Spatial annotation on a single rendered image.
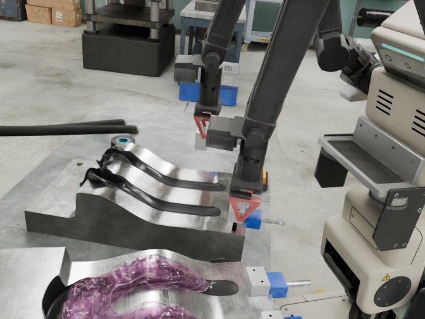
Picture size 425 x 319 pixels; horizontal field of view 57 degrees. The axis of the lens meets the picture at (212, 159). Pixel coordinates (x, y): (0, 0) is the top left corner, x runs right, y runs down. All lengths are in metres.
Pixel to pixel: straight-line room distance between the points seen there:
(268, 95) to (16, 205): 0.72
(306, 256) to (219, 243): 1.43
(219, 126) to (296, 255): 1.56
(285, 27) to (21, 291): 0.57
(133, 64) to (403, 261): 4.21
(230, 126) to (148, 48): 4.05
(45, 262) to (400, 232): 0.71
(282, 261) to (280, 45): 1.71
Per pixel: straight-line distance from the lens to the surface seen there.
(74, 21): 7.45
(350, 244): 1.09
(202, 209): 0.93
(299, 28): 0.58
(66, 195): 1.03
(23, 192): 1.17
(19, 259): 0.79
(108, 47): 4.93
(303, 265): 2.22
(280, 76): 0.64
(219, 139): 0.80
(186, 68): 1.06
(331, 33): 1.00
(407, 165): 0.91
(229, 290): 0.80
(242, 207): 0.90
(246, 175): 0.83
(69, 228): 0.97
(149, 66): 4.85
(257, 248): 0.98
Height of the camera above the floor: 1.42
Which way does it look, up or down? 28 degrees down
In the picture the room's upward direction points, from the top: 7 degrees clockwise
